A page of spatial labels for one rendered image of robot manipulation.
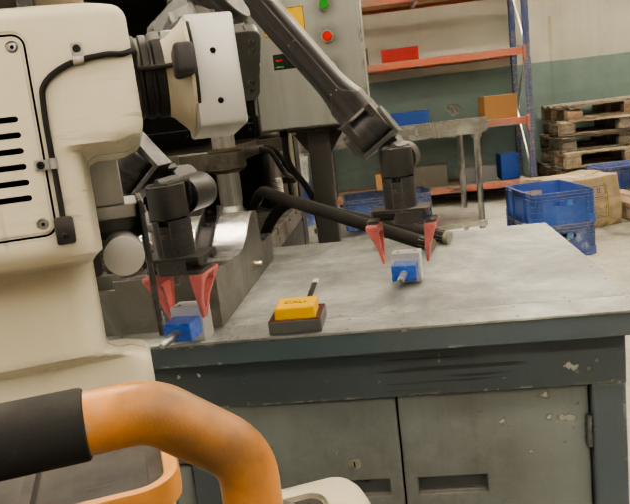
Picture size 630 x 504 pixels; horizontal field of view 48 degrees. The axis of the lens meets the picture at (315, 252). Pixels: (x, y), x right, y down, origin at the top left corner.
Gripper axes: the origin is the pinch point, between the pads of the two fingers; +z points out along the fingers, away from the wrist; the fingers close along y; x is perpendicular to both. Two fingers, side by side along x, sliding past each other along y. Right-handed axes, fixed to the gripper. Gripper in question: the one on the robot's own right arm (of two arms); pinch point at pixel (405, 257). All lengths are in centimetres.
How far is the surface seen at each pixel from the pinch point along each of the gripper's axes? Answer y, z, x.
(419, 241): 0.2, 2.0, -23.9
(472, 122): -1, -9, -352
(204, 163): 56, -18, -48
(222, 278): 27.3, -2.6, 19.0
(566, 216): -55, 56, -345
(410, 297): -1.6, 4.6, 10.3
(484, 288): -13.4, 4.6, 6.9
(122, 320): 43.0, 1.9, 24.9
